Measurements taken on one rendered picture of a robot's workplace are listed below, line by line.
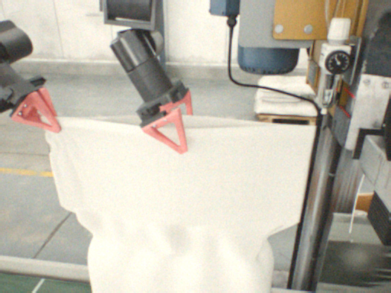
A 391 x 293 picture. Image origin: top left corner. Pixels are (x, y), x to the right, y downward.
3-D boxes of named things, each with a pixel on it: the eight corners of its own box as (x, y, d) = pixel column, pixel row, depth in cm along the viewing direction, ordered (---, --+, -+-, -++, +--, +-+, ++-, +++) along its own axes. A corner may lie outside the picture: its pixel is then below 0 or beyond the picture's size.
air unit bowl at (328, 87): (317, 109, 53) (324, 73, 50) (314, 104, 55) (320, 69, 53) (336, 110, 52) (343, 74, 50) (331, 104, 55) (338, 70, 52)
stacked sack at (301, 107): (253, 117, 329) (254, 104, 323) (253, 104, 368) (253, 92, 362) (319, 120, 321) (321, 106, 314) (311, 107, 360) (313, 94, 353)
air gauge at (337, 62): (324, 75, 49) (328, 50, 47) (321, 72, 50) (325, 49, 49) (348, 75, 48) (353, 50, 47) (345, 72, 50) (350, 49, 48)
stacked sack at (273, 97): (259, 103, 334) (260, 89, 327) (262, 88, 392) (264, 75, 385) (299, 106, 324) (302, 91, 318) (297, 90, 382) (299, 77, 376)
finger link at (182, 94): (208, 121, 60) (184, 78, 57) (204, 136, 54) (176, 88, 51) (179, 136, 62) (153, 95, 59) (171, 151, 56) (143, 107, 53)
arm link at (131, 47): (99, 42, 47) (129, 22, 45) (116, 37, 53) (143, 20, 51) (124, 82, 49) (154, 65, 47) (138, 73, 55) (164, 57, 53)
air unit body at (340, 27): (315, 118, 52) (333, 18, 46) (310, 109, 56) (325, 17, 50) (344, 120, 52) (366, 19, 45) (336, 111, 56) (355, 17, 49)
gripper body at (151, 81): (185, 87, 56) (164, 49, 54) (175, 104, 47) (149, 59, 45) (156, 103, 58) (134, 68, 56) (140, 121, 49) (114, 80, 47)
